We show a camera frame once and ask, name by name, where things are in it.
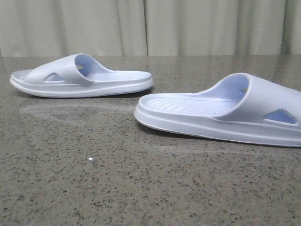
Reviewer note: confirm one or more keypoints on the light blue slipper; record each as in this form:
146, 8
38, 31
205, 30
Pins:
240, 107
78, 76

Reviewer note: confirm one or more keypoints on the beige background curtain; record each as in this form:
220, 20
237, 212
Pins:
55, 28

